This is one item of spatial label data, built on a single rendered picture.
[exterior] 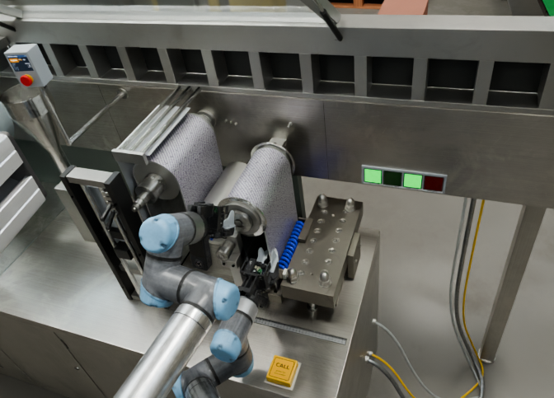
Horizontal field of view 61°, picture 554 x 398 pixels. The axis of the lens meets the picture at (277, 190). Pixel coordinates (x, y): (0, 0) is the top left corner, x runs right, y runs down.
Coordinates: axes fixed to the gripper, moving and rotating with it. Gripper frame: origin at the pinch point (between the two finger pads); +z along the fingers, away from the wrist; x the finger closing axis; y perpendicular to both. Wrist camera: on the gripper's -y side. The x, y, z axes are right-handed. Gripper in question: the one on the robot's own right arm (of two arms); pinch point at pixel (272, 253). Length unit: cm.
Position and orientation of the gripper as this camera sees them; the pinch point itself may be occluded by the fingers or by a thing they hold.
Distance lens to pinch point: 141.0
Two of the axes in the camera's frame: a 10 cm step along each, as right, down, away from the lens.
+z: 3.4, -6.5, 6.8
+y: -1.2, -7.5, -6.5
